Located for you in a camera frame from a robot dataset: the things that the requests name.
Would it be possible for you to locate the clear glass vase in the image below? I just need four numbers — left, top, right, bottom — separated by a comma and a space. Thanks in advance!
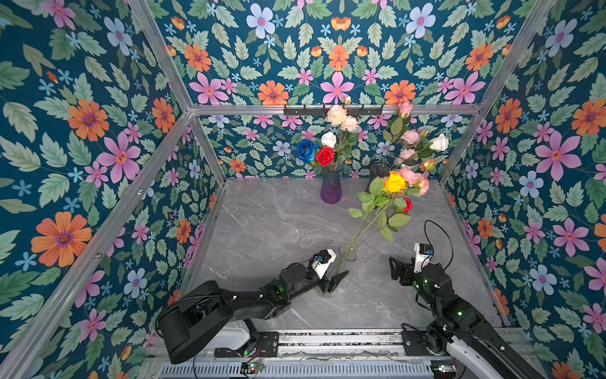
327, 246, 358, 295

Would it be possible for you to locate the orange artificial flower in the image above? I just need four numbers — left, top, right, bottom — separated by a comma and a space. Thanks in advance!
342, 171, 410, 259

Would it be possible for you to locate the pink carnation top flower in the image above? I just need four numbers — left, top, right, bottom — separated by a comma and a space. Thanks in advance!
398, 168, 429, 196

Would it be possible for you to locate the purple blue glass vase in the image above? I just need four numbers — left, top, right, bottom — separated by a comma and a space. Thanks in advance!
320, 164, 342, 205

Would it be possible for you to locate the dark smoky glass vase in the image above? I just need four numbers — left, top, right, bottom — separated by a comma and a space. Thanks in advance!
369, 163, 390, 181

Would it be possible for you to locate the cream peach rose bud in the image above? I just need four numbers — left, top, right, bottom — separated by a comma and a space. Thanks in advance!
421, 159, 437, 172

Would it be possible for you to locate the red artificial rose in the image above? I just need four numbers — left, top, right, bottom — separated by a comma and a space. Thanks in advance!
316, 147, 336, 167

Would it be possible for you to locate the blue artificial rose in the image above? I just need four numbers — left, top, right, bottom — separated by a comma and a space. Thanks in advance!
297, 140, 318, 164

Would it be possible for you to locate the small pink rose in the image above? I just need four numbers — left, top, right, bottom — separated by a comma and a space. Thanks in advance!
380, 101, 413, 160

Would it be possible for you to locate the cream pink peony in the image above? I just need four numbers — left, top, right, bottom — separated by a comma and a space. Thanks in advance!
326, 95, 361, 162

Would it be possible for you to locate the light pink peony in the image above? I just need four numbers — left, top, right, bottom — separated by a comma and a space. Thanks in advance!
395, 128, 427, 167

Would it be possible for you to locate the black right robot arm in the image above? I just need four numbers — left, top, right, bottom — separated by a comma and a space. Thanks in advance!
389, 257, 542, 378

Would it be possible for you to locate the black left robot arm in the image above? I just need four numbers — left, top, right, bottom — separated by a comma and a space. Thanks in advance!
156, 263, 349, 364

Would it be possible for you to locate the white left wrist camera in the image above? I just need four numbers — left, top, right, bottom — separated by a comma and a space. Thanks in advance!
310, 249, 336, 280

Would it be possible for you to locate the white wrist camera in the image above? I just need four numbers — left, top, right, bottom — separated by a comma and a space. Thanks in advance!
310, 249, 336, 280
413, 243, 434, 273

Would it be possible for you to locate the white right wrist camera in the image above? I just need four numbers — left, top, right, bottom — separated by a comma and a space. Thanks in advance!
413, 243, 434, 273

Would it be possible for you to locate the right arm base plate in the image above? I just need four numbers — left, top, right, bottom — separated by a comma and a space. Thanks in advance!
401, 323, 448, 356

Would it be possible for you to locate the aluminium front rail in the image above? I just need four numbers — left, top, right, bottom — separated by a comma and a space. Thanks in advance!
141, 328, 545, 361

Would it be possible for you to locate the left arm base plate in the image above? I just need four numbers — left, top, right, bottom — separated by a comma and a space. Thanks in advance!
214, 332, 280, 358

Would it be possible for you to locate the black wall hook rack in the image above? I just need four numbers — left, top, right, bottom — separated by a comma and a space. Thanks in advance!
282, 104, 384, 117

